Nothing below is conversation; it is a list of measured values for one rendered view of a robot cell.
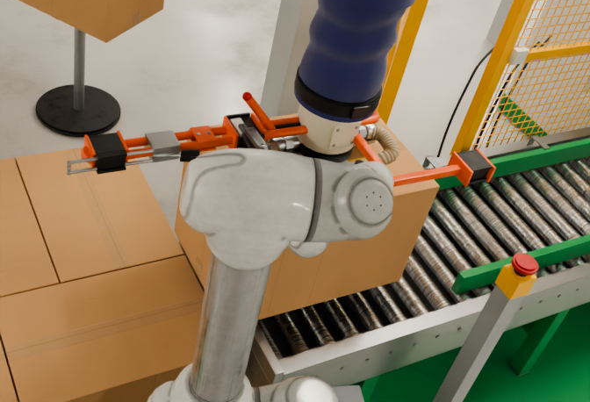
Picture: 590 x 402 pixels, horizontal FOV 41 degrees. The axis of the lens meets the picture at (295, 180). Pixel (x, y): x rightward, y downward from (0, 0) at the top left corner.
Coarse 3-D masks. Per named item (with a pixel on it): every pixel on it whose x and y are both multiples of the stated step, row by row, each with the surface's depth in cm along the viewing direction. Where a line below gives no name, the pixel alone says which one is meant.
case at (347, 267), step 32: (384, 128) 234; (416, 160) 225; (416, 192) 215; (416, 224) 226; (192, 256) 229; (288, 256) 207; (320, 256) 214; (352, 256) 221; (384, 256) 229; (288, 288) 217; (320, 288) 225; (352, 288) 233
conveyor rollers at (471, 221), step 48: (480, 192) 310; (528, 192) 312; (576, 192) 316; (432, 240) 283; (480, 240) 287; (528, 240) 291; (384, 288) 256; (432, 288) 260; (480, 288) 265; (288, 336) 235
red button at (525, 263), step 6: (516, 258) 205; (522, 258) 206; (528, 258) 206; (516, 264) 205; (522, 264) 204; (528, 264) 204; (534, 264) 205; (516, 270) 206; (522, 270) 203; (528, 270) 204; (534, 270) 204
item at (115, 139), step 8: (88, 136) 181; (96, 136) 181; (104, 136) 182; (112, 136) 182; (120, 136) 183; (88, 144) 179; (96, 144) 179; (104, 144) 180; (112, 144) 180; (120, 144) 181; (96, 152) 177; (104, 152) 178
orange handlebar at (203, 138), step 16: (192, 128) 192; (208, 128) 193; (224, 128) 195; (288, 128) 201; (304, 128) 202; (128, 144) 184; (144, 144) 186; (192, 144) 188; (208, 144) 190; (224, 144) 193; (368, 160) 200; (400, 176) 195; (416, 176) 196; (432, 176) 199
